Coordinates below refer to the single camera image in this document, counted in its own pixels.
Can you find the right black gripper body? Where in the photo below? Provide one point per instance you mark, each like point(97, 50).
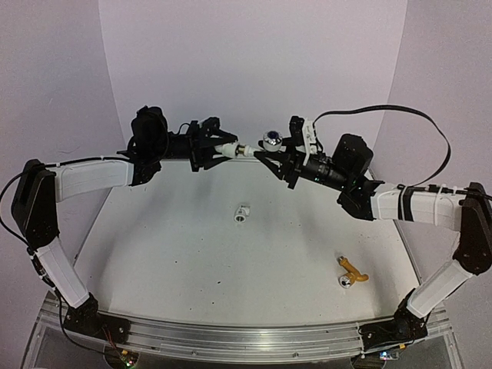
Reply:
point(291, 165)

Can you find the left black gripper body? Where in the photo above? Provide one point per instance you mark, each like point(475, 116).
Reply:
point(197, 151)

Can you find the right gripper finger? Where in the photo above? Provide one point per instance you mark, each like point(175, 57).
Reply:
point(281, 171)
point(270, 156)

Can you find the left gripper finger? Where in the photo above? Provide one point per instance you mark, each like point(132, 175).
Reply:
point(220, 137)
point(210, 160)

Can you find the white plastic faucet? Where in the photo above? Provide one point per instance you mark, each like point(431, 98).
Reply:
point(271, 142)

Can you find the white elbow fitting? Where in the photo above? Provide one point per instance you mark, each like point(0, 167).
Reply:
point(229, 150)

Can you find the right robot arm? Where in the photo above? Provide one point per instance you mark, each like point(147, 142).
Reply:
point(464, 210)

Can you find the white elbow fitting far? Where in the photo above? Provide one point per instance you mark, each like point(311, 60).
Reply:
point(242, 213)

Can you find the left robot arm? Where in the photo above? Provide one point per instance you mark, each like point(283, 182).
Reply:
point(42, 187)

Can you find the gold brass faucet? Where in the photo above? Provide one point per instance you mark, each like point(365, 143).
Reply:
point(351, 275)

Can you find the right small circuit board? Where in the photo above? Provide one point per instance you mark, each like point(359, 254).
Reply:
point(389, 355)

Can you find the small circuit board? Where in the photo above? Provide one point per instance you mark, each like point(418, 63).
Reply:
point(126, 359)
point(389, 355)

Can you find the left small circuit board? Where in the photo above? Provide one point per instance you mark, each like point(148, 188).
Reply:
point(126, 359)

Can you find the aluminium front rail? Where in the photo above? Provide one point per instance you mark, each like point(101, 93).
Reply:
point(242, 344)

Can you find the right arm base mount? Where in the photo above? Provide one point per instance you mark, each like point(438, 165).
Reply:
point(404, 327)

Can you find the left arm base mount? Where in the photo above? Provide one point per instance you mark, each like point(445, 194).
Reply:
point(87, 320)

